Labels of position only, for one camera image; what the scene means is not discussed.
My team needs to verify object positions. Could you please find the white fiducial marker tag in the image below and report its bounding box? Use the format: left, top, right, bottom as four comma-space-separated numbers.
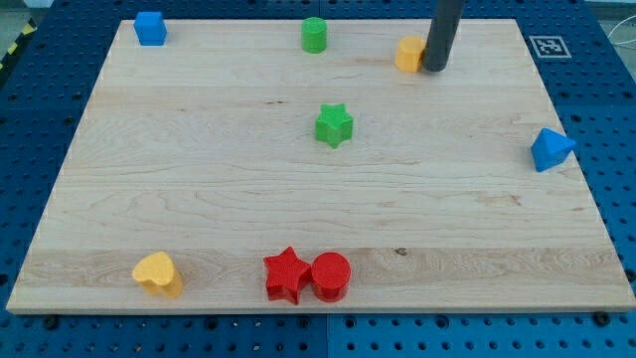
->
529, 35, 571, 59

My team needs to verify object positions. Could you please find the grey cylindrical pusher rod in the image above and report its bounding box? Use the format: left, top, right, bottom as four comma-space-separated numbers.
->
422, 0, 466, 73

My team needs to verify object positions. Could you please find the green cylinder block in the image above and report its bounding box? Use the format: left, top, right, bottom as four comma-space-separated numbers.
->
301, 17, 328, 54

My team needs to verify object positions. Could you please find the red cylinder block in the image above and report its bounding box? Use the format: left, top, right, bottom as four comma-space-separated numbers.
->
311, 252, 352, 302

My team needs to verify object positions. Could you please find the green star block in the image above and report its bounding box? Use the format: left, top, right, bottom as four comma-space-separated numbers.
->
315, 103, 354, 148

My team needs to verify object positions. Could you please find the yellow hexagon block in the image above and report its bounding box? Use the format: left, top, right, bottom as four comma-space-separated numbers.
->
395, 36, 425, 73

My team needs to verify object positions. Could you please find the wooden board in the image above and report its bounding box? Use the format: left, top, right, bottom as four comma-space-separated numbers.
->
7, 19, 635, 314

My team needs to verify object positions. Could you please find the white cable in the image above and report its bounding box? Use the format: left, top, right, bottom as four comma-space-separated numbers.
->
606, 14, 636, 51

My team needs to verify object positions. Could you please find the blue cube block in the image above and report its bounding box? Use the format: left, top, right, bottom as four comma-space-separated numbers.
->
133, 11, 167, 46

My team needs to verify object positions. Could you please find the red star block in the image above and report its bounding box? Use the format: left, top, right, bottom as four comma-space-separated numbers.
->
263, 247, 312, 305

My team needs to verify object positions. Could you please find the blue triangle block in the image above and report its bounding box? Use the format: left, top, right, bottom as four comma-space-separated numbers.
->
531, 127, 576, 172

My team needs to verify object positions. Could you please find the yellow heart block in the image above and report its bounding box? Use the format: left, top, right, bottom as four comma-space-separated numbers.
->
132, 252, 184, 299

